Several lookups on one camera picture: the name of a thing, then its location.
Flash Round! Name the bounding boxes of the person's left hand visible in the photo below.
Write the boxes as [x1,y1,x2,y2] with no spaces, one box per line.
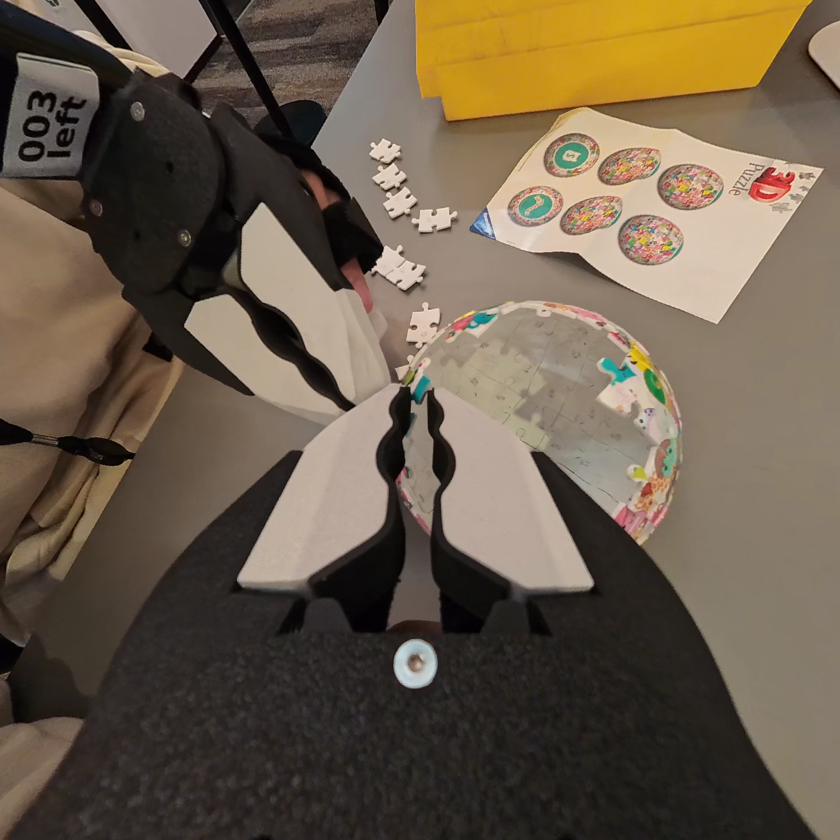
[344,258,376,317]

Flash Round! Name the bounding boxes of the person's cream sweatshirt torso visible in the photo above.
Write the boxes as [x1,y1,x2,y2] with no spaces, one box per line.
[0,367,188,840]

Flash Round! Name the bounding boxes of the colourful puzzle ball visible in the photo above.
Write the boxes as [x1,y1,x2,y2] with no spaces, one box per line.
[394,301,683,547]

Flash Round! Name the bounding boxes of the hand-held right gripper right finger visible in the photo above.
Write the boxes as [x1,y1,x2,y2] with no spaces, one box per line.
[427,387,595,635]

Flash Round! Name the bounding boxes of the person's left forearm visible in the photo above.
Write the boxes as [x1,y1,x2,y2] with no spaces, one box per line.
[0,176,188,395]

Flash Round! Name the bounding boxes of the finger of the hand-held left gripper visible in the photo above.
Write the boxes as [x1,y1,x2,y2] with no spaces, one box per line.
[184,289,355,426]
[236,199,395,426]

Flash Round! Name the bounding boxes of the black chair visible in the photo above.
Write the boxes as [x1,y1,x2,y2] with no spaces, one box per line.
[256,98,329,158]

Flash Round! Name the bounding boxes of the printed puzzle instruction leaflet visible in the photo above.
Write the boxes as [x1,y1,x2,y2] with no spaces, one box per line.
[469,107,824,324]

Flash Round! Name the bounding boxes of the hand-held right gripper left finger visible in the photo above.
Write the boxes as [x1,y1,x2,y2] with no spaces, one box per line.
[236,385,412,634]

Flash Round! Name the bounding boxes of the white puzzle pieces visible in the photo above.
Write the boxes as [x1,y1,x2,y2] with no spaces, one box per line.
[367,138,460,385]

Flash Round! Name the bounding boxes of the yellow plastic bin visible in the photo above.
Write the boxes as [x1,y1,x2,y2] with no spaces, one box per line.
[415,0,815,122]

